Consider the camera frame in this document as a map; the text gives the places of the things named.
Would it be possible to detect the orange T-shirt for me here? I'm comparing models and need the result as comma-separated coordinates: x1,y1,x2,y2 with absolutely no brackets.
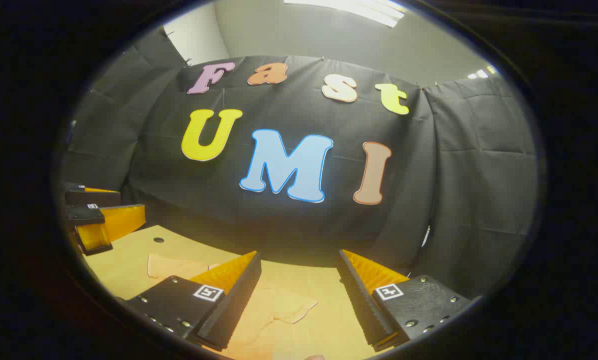
147,253,319,360

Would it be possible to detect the ceiling light panel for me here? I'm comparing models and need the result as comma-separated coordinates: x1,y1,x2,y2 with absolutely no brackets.
468,65,497,80
284,0,405,29

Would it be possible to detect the black backdrop cloth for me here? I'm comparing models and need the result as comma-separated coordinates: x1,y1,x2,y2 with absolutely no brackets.
61,27,538,301

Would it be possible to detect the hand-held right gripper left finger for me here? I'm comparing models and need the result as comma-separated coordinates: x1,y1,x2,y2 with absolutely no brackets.
125,250,263,352

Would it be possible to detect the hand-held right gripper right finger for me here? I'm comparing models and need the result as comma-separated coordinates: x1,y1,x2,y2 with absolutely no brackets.
337,248,473,353

